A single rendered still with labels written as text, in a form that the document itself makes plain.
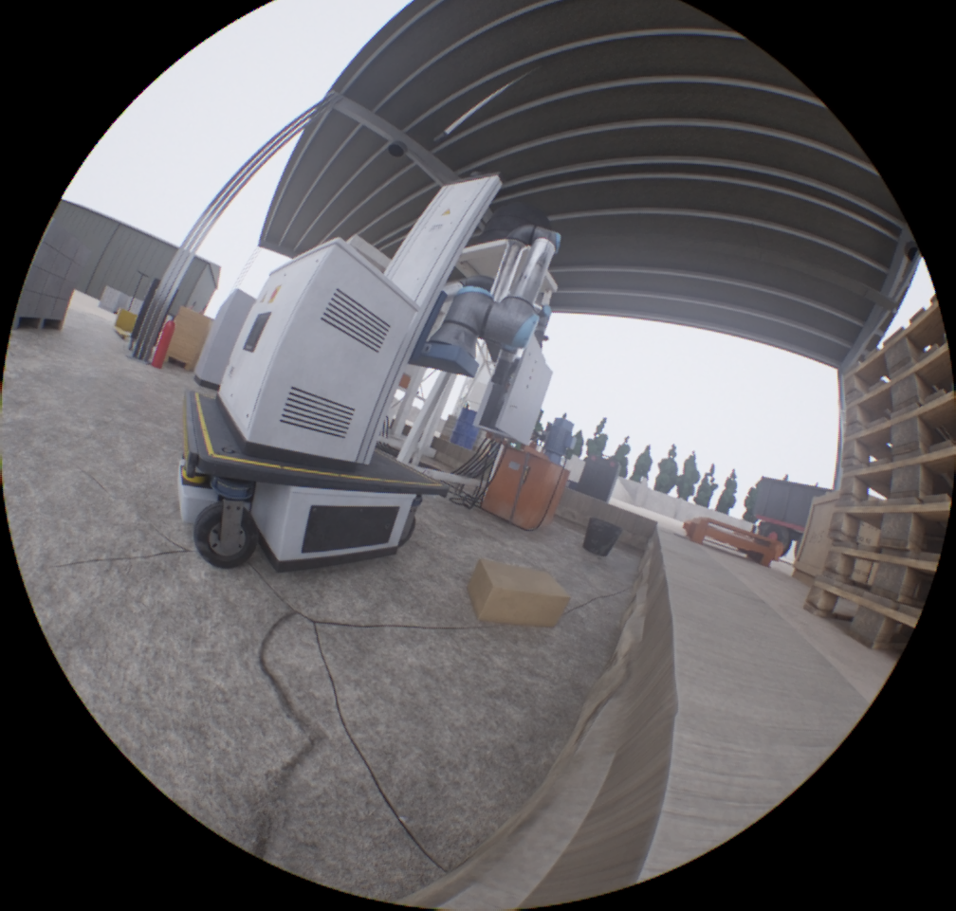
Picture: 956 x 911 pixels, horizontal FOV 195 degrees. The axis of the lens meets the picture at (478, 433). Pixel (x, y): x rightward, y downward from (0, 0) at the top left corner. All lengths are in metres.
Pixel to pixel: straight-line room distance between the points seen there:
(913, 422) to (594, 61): 4.35
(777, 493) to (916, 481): 8.17
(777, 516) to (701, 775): 8.92
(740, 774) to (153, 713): 0.66
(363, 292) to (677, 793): 0.91
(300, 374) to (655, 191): 5.38
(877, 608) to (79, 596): 1.83
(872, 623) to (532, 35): 5.09
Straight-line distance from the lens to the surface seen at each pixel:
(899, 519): 1.22
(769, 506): 9.21
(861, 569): 3.03
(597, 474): 4.22
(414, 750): 0.59
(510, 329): 1.04
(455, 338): 1.00
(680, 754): 0.30
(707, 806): 0.28
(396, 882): 0.53
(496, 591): 0.89
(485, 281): 1.77
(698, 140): 5.05
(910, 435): 1.29
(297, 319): 0.66
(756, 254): 4.93
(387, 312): 0.79
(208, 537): 0.76
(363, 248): 4.48
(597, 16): 4.46
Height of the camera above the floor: 0.52
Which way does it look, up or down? 2 degrees up
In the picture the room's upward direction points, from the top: 21 degrees clockwise
